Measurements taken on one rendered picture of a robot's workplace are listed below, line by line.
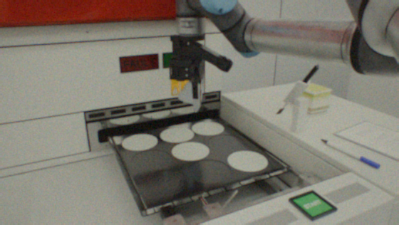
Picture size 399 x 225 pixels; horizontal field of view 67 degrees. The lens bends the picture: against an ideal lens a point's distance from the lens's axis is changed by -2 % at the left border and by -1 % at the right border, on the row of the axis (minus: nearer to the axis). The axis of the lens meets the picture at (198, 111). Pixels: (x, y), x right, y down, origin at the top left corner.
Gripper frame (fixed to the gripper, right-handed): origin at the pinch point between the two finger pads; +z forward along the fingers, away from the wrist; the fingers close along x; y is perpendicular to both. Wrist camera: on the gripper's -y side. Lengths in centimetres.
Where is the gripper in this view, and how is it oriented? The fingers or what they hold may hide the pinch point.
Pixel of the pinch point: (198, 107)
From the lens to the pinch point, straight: 84.7
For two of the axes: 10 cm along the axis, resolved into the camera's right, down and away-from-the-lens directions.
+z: 0.0, 9.3, 3.6
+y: -9.8, -0.7, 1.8
